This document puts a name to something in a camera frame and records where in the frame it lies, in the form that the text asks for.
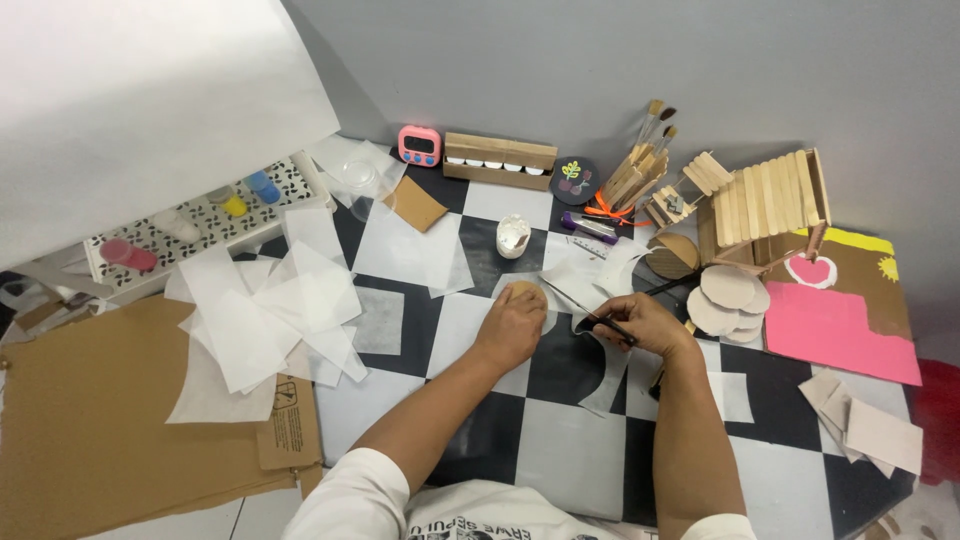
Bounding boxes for person's left hand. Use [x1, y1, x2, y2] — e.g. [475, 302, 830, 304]
[474, 281, 551, 375]

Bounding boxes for person's right hand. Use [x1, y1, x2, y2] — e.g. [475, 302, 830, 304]
[590, 292, 699, 360]

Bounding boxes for brown cardboard disc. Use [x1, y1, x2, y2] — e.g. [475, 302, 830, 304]
[505, 279, 549, 303]

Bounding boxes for black scissors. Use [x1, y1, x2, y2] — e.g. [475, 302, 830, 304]
[541, 279, 640, 348]

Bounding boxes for white cut tissue paper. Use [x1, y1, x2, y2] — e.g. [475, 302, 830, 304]
[491, 270, 637, 415]

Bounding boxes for white paper scraps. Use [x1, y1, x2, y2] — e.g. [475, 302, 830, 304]
[538, 235, 655, 318]

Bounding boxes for white glue cup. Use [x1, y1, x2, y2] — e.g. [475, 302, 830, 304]
[495, 214, 533, 261]

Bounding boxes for black pencil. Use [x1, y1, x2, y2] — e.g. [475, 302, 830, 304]
[643, 270, 703, 298]

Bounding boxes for clear plastic ruler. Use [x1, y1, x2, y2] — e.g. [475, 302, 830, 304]
[567, 234, 612, 261]

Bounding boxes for wood pattern cardboard disc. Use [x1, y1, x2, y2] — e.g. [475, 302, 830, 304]
[645, 231, 702, 282]

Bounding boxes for purple utility knife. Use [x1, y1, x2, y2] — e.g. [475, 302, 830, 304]
[561, 211, 621, 246]

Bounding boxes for grey cardboard disc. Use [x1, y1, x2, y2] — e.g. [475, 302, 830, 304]
[723, 310, 766, 345]
[738, 279, 772, 315]
[685, 285, 741, 337]
[699, 264, 759, 311]

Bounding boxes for orange ribbon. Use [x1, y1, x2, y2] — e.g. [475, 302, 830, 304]
[583, 189, 654, 228]

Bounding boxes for black round painted disc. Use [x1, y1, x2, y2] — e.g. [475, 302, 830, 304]
[549, 156, 601, 207]

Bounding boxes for large white tissue sheet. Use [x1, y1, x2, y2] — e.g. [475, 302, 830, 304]
[351, 201, 477, 299]

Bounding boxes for small popsicle stick well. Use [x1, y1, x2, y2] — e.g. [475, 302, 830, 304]
[643, 151, 735, 231]

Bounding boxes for popsicle stick brush holder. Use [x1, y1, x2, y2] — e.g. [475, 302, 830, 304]
[600, 142, 670, 217]

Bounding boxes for wooden box of paint pots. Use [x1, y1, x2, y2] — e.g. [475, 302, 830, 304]
[442, 132, 560, 192]

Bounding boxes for black and white checkered mat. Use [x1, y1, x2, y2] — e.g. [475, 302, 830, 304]
[255, 141, 921, 540]

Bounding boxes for brown cardboard square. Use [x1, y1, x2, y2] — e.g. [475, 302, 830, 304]
[384, 176, 450, 234]

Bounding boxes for small white paper square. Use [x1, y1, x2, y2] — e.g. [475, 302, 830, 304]
[707, 370, 756, 425]

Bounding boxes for translucent tissue square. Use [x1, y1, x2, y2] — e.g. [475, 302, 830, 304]
[345, 285, 407, 357]

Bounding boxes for pink digital timer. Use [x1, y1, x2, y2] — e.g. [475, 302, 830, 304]
[397, 125, 444, 168]

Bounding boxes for popsicle stick house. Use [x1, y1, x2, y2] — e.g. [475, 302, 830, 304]
[696, 147, 834, 276]

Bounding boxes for white paper sheet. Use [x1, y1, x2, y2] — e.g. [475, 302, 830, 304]
[306, 135, 411, 213]

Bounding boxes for paintbrush with dark bristles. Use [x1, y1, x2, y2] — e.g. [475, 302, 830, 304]
[645, 107, 678, 151]

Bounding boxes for paintbrush with light bristles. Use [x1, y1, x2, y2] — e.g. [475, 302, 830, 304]
[637, 99, 666, 147]

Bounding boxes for clear plastic cup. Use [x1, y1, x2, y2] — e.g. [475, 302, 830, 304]
[341, 159, 385, 224]

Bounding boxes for grey cardboard square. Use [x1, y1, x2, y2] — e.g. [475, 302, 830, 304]
[797, 367, 844, 418]
[844, 396, 925, 477]
[819, 381, 898, 481]

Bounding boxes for pink painted cardboard sheet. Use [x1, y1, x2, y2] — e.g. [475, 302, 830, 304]
[760, 226, 924, 388]

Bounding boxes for person's white shirt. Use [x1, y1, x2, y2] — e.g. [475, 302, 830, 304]
[280, 447, 759, 540]

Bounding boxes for pile of white tissue papers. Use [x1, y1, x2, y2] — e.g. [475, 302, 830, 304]
[163, 206, 370, 426]

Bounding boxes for blue paint bottle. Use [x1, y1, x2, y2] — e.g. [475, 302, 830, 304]
[243, 170, 283, 206]

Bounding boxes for yellow paint bottle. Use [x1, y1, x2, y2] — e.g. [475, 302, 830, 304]
[205, 185, 249, 219]

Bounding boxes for white patterned tray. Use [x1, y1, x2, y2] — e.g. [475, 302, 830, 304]
[82, 153, 336, 292]

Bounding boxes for red fabric object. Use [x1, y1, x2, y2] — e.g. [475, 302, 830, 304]
[910, 357, 960, 488]

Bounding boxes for white paint bottle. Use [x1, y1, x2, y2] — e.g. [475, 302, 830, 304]
[153, 209, 203, 246]

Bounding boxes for pink paint bottle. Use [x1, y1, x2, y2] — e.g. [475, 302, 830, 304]
[99, 237, 159, 273]

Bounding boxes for large white paper board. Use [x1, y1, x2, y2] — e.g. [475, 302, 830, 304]
[0, 0, 343, 273]

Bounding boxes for large brown cardboard sheet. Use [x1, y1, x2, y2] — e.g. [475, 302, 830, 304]
[0, 292, 326, 540]

